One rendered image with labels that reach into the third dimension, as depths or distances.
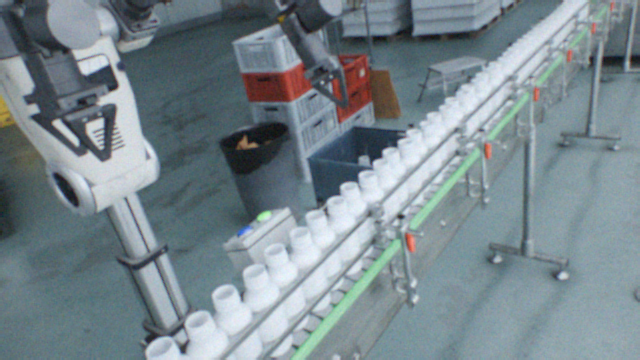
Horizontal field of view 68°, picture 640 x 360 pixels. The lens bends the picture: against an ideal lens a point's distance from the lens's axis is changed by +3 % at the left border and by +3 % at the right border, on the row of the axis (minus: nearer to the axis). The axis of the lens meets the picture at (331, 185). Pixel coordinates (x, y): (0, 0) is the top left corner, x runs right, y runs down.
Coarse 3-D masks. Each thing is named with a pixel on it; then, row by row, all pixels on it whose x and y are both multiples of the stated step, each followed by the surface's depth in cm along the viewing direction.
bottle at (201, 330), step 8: (200, 312) 68; (192, 320) 68; (200, 320) 69; (208, 320) 66; (192, 328) 68; (200, 328) 65; (208, 328) 66; (216, 328) 70; (192, 336) 66; (200, 336) 66; (208, 336) 66; (216, 336) 68; (224, 336) 69; (192, 344) 67; (200, 344) 66; (208, 344) 67; (216, 344) 67; (224, 344) 68; (192, 352) 67; (200, 352) 67; (208, 352) 67; (216, 352) 67
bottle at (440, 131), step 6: (432, 114) 124; (438, 114) 124; (432, 120) 122; (438, 120) 122; (438, 126) 122; (438, 132) 122; (444, 132) 123; (444, 144) 124; (444, 150) 125; (444, 156) 126; (444, 168) 127
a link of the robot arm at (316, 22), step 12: (264, 0) 88; (276, 0) 87; (300, 0) 86; (312, 0) 84; (324, 0) 84; (336, 0) 86; (276, 12) 88; (288, 12) 92; (300, 12) 87; (312, 12) 85; (324, 12) 84; (336, 12) 85; (312, 24) 87; (324, 24) 87
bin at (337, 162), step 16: (352, 128) 187; (368, 128) 183; (384, 128) 179; (336, 144) 179; (352, 144) 188; (368, 144) 187; (384, 144) 182; (320, 160) 163; (336, 160) 181; (352, 160) 190; (320, 176) 167; (336, 176) 162; (352, 176) 158; (320, 192) 171; (336, 192) 166
